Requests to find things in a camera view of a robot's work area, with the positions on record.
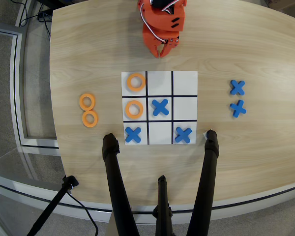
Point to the white tic-tac-toe grid board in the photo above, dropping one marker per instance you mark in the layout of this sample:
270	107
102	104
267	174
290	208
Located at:
185	83

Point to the blue foam cross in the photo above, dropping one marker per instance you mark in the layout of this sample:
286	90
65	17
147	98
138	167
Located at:
133	134
160	107
238	109
183	135
237	87

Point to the orange gripper black servo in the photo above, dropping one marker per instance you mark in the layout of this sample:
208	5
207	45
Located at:
153	39

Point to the short black tripod leg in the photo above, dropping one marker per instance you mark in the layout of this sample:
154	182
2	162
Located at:
163	196

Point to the grey metal floor frame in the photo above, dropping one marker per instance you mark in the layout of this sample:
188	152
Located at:
18	98

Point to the thin black stand pole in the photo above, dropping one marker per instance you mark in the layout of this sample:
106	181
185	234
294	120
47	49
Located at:
51	209

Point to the small white tape piece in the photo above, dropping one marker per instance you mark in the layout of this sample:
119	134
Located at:
204	134

